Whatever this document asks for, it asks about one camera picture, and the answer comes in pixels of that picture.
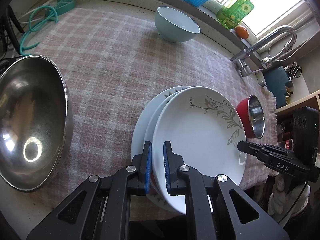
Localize red steel bowl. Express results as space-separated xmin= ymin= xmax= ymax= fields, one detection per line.
xmin=236 ymin=95 xmax=265 ymax=139

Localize large stainless steel bowl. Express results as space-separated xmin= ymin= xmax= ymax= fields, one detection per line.
xmin=1 ymin=55 xmax=73 ymax=193

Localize scissors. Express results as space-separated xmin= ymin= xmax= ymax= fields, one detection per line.
xmin=289 ymin=62 xmax=302 ymax=79

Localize chrome kitchen faucet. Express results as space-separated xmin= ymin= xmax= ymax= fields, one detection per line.
xmin=229 ymin=25 xmax=298 ymax=78

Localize right white gloved hand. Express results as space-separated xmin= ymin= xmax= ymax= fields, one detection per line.
xmin=267 ymin=173 xmax=310 ymax=227

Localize teal hose reel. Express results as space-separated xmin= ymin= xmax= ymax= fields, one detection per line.
xmin=54 ymin=0 xmax=76 ymax=16

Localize white plate grey leaf pattern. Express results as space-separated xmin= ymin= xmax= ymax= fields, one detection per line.
xmin=152 ymin=87 xmax=246 ymax=214

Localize pink floral deep plate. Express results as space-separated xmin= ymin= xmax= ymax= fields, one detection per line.
xmin=131 ymin=86 xmax=189 ymax=159

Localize pink plaid cloth mat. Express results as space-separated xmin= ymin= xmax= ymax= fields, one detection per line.
xmin=29 ymin=5 xmax=277 ymax=208

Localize teal hose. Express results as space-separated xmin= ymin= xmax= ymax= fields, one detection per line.
xmin=19 ymin=0 xmax=78 ymax=55

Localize light blue ceramic bowl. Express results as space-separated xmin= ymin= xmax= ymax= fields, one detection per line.
xmin=155 ymin=6 xmax=201 ymax=42

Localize green dish soap bottle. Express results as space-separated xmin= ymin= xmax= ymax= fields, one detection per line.
xmin=216 ymin=0 xmax=254 ymax=30

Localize orange fruit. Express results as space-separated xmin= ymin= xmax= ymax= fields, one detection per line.
xmin=234 ymin=25 xmax=249 ymax=40

